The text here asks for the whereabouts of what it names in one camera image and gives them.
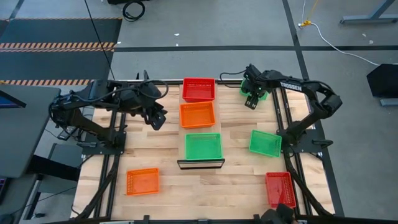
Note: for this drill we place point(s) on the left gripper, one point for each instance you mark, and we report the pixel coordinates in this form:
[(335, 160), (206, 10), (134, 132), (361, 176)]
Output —
[(152, 112)]

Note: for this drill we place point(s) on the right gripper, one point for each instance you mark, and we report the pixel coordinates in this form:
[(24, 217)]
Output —
[(259, 90)]

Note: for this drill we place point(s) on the green plastic basket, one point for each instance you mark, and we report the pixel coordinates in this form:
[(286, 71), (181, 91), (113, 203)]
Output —
[(203, 146), (243, 91), (265, 143)]

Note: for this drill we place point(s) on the orange plastic basket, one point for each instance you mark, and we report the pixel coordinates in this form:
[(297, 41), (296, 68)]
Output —
[(143, 182), (197, 115)]

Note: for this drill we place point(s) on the red plastic basket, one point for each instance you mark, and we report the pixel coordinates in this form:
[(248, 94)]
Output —
[(280, 189), (199, 90)]

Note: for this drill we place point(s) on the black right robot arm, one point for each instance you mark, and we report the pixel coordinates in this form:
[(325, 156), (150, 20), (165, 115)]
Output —
[(298, 88)]

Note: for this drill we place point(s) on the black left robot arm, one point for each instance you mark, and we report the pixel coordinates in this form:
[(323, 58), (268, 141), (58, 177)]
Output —
[(99, 90)]

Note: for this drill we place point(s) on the black clamp lever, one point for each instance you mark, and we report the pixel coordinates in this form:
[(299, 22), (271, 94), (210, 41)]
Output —
[(145, 75), (137, 76)]

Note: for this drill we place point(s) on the yellow power plug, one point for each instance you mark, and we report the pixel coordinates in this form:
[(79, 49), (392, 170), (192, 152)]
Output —
[(306, 23)]

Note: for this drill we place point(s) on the small black handheld device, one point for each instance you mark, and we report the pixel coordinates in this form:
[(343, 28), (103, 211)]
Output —
[(66, 133)]

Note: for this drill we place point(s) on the dark hazard-striped floor mat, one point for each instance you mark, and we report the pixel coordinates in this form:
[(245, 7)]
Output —
[(56, 63)]

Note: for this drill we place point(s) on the black box-shaped object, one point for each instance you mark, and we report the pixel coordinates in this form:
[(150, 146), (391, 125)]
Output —
[(384, 81)]

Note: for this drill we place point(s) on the grey desk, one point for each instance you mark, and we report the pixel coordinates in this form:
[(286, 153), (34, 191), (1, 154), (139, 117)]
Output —
[(28, 140)]

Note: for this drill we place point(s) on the grey metal foot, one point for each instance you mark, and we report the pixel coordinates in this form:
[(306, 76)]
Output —
[(390, 102)]

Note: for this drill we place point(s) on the grey metal table leg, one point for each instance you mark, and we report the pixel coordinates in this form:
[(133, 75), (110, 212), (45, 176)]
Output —
[(367, 20)]

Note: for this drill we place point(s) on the screen with blue display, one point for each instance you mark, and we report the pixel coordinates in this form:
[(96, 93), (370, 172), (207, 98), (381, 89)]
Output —
[(7, 102)]

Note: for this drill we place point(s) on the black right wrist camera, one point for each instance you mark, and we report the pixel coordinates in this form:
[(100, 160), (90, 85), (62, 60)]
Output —
[(252, 73)]

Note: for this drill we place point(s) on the raised shelf with black frame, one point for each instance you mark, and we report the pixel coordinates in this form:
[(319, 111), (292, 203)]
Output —
[(199, 130)]

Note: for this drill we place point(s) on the white metal bracket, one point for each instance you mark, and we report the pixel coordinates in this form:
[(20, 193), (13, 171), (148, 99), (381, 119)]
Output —
[(116, 222)]

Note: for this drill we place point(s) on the black aluminium table frame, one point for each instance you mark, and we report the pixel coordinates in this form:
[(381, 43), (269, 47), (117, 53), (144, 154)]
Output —
[(230, 221)]

